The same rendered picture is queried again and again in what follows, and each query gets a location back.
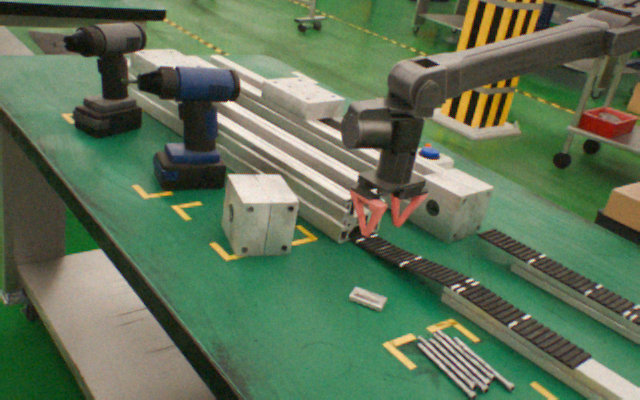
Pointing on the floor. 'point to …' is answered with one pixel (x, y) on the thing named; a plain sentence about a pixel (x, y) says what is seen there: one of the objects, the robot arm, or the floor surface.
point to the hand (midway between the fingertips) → (381, 226)
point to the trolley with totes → (600, 124)
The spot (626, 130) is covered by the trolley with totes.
